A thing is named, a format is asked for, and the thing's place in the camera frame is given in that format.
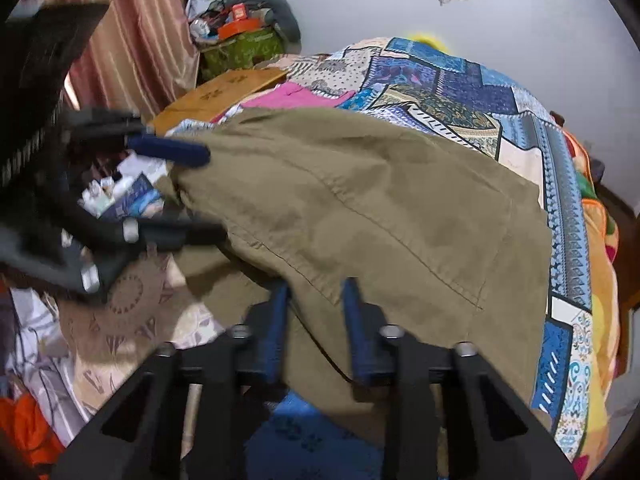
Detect blue patchwork bedsheet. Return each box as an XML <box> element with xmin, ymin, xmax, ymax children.
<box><xmin>167</xmin><ymin>37</ymin><xmax>596</xmax><ymax>461</ymax></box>

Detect blue printed cloth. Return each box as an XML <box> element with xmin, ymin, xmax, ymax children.
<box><xmin>245</xmin><ymin>392</ymin><xmax>386</xmax><ymax>480</ymax></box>

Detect white floral cloth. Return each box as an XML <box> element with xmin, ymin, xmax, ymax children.
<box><xmin>5</xmin><ymin>287</ymin><xmax>96</xmax><ymax>446</ymax></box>

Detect pink cloth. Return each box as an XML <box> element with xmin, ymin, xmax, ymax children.
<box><xmin>240</xmin><ymin>82</ymin><xmax>351</xmax><ymax>111</ymax></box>

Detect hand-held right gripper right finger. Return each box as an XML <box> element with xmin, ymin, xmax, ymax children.
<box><xmin>341</xmin><ymin>276</ymin><xmax>581</xmax><ymax>480</ymax></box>

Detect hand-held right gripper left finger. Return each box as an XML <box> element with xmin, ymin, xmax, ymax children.
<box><xmin>50</xmin><ymin>280</ymin><xmax>293</xmax><ymax>480</ymax></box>

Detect brown wooden bed frame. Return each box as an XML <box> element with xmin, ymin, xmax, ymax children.
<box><xmin>595</xmin><ymin>180</ymin><xmax>640</xmax><ymax>311</ymax></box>

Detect green patterned bag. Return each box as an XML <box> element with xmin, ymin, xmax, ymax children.
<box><xmin>200</xmin><ymin>27</ymin><xmax>286</xmax><ymax>83</ymax></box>

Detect orange patterned blanket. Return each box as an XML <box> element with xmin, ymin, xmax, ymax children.
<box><xmin>562</xmin><ymin>127</ymin><xmax>621</xmax><ymax>476</ymax></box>

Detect yellow cloth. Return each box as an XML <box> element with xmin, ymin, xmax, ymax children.
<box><xmin>407</xmin><ymin>31</ymin><xmax>446</xmax><ymax>51</ymax></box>

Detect olive khaki pants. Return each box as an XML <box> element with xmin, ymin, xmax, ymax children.
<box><xmin>167</xmin><ymin>107</ymin><xmax>553</xmax><ymax>456</ymax></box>

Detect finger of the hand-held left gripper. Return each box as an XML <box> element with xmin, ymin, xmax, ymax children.
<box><xmin>69</xmin><ymin>214</ymin><xmax>228</xmax><ymax>294</ymax></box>
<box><xmin>59</xmin><ymin>106</ymin><xmax>212</xmax><ymax>168</ymax></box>

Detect blue printed packet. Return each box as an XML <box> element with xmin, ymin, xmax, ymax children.
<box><xmin>100</xmin><ymin>175</ymin><xmax>166</xmax><ymax>218</ymax></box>

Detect orange box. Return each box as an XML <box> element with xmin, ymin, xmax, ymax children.
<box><xmin>218</xmin><ymin>17</ymin><xmax>263</xmax><ymax>40</ymax></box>

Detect wooden lap board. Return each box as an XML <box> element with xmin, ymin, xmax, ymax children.
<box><xmin>150</xmin><ymin>67</ymin><xmax>288</xmax><ymax>133</ymax></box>

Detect orange cloth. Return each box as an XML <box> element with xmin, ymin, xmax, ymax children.
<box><xmin>0</xmin><ymin>395</ymin><xmax>66</xmax><ymax>466</ymax></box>

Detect striped pink curtain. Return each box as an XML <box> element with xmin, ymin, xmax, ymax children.
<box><xmin>25</xmin><ymin>0</ymin><xmax>203</xmax><ymax>121</ymax></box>

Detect beige patterned cloth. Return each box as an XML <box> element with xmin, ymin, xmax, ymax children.
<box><xmin>55</xmin><ymin>255</ymin><xmax>226</xmax><ymax>411</ymax></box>

